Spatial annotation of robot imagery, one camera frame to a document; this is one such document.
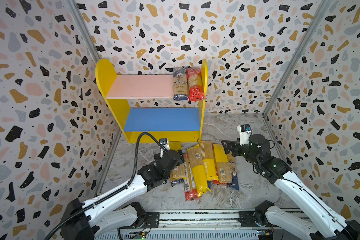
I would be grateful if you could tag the yellow top spaghetti bag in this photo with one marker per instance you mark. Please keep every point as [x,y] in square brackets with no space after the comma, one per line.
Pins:
[179,171]

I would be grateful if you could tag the dark blue spaghetti bag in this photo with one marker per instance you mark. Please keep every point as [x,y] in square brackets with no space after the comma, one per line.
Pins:
[175,182]

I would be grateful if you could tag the red label spaghetti bag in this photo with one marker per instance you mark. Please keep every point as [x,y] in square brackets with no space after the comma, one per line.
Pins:
[189,183]

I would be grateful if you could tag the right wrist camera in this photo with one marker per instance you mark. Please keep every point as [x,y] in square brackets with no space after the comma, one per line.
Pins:
[245,131]

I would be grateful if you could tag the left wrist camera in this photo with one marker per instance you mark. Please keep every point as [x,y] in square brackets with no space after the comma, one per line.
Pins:
[165,144]

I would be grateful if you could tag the yellow spaghetti bag right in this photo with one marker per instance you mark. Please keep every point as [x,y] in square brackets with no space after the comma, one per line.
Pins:
[222,164]

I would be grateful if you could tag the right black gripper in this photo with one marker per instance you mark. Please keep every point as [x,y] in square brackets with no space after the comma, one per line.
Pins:
[233,147]

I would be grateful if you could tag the red bag underneath pile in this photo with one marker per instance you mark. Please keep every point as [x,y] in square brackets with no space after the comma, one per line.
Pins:
[219,183]

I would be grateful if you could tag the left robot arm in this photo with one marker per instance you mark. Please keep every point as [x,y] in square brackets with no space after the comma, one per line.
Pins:
[91,218]

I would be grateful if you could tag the blue white spaghetti bag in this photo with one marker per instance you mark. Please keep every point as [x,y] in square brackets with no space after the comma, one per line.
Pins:
[180,84]

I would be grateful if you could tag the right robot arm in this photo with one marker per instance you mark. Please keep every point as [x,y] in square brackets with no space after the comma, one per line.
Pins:
[323,223]

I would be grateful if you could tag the metal base rail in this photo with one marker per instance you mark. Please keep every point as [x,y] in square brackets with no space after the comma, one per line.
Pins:
[202,225]

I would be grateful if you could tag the navy spaghetti bag far right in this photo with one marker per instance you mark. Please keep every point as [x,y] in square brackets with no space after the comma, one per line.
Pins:
[234,184]

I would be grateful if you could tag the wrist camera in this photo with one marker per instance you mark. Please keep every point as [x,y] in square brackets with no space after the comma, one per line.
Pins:
[165,144]
[245,131]

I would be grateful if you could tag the yellow shelf unit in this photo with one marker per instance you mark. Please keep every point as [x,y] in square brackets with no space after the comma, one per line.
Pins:
[176,124]

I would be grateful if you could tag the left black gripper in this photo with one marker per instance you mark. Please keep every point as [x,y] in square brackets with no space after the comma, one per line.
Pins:
[181,160]

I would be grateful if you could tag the yellow spaghetti bag with text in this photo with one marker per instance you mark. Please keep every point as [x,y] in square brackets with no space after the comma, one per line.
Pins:
[207,153]

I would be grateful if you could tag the long yellow spaghetti bag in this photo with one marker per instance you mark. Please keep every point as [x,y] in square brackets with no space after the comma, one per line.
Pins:
[198,170]

